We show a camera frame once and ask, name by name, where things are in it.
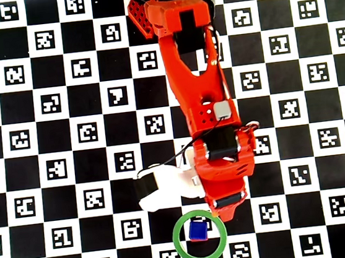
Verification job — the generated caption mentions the black white marker mat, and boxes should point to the black white marker mat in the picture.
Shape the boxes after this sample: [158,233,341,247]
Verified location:
[0,0,345,258]

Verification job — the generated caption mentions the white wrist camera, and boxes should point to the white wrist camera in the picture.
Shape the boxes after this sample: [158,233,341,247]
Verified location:
[130,149,207,215]

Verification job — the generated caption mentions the thin black camera cable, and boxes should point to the thin black camera cable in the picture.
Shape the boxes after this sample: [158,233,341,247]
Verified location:
[129,117,231,180]

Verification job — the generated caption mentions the small grey box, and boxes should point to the small grey box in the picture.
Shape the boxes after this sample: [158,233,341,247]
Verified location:
[212,100,233,121]

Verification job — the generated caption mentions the green ring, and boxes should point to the green ring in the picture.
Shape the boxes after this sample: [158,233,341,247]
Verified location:
[169,207,230,258]

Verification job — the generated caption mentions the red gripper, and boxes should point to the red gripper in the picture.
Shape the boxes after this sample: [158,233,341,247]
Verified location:
[193,152,262,225]

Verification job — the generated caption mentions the blue cube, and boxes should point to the blue cube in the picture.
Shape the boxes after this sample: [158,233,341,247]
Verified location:
[186,219,209,242]

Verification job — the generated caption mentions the red robot base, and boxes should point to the red robot base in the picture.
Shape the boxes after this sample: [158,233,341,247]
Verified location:
[125,0,203,41]

